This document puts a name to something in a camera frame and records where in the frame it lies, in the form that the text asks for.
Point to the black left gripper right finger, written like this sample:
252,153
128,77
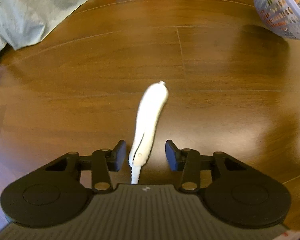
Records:
190,163

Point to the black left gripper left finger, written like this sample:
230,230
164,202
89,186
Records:
100,163

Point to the white toothbrush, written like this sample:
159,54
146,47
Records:
150,107

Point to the lavender plastic basket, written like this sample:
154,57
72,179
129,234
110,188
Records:
282,17

